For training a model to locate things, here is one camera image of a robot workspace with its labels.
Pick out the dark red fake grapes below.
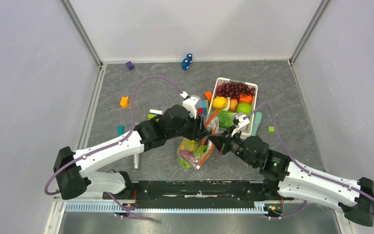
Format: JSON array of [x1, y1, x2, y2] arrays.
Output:
[[215, 82, 256, 99]]

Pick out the orange toy cup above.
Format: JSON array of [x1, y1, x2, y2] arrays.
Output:
[[203, 91, 213, 103]]

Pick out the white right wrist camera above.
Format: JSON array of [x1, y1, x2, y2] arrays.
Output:
[[231, 112, 250, 136]]

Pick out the purple toy cube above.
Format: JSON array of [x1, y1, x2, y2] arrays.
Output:
[[125, 61, 135, 71]]

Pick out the purple fake sweet potato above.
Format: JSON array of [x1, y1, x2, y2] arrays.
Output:
[[179, 150, 197, 164]]

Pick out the fake green lettuce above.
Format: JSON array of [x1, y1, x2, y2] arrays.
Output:
[[219, 110, 236, 129]]

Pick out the small green cube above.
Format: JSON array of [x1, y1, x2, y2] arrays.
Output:
[[268, 126, 275, 133]]

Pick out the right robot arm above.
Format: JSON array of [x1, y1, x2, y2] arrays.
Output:
[[208, 134, 374, 227]]

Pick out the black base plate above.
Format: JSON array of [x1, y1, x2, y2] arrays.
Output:
[[114, 180, 282, 209]]

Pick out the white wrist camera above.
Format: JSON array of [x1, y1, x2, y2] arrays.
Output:
[[180, 91, 202, 119], [231, 112, 250, 136]]

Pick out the white green stacked block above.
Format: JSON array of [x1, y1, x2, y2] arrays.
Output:
[[148, 109, 163, 120]]

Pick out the fake orange pumpkin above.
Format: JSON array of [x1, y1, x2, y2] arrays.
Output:
[[238, 94, 254, 104]]

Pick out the yellow fake starfruit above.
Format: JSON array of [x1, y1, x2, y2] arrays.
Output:
[[181, 138, 200, 152]]

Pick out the silver metal cylinder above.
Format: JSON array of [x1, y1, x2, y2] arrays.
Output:
[[133, 154, 141, 170]]

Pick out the white plastic basket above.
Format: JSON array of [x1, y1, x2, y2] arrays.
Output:
[[204, 78, 258, 133]]

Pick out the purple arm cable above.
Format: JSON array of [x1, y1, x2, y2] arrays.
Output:
[[245, 102, 374, 220], [44, 76, 185, 222]]

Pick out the fake green apple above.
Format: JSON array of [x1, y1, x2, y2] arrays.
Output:
[[236, 102, 253, 115]]

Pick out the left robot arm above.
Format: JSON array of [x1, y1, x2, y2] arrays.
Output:
[[51, 104, 209, 200]]

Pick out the fake peach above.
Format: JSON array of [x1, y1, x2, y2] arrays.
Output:
[[229, 99, 238, 112]]

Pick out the blue toy car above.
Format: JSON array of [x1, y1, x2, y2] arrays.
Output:
[[181, 53, 193, 71]]

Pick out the red blue toy block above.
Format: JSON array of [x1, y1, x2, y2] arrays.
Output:
[[198, 99, 209, 116]]

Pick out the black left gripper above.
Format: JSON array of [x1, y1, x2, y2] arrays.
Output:
[[167, 111, 209, 142]]

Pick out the clear zip top bag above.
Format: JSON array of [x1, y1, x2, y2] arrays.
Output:
[[177, 110, 219, 170]]

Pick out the fake yellow lemon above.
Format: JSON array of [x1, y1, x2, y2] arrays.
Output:
[[212, 97, 229, 110]]

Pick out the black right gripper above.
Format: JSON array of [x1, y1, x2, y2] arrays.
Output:
[[207, 125, 257, 168]]

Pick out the teal toy cube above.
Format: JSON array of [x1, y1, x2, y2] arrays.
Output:
[[117, 125, 125, 136]]

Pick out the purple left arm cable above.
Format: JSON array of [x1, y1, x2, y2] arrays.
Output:
[[44, 76, 185, 222]]

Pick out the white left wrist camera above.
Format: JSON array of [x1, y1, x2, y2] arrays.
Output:
[[180, 91, 202, 119]]

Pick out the orange toy block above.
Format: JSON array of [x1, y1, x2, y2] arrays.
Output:
[[120, 96, 130, 109]]

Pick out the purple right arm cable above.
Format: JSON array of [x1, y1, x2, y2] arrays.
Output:
[[245, 102, 374, 220]]

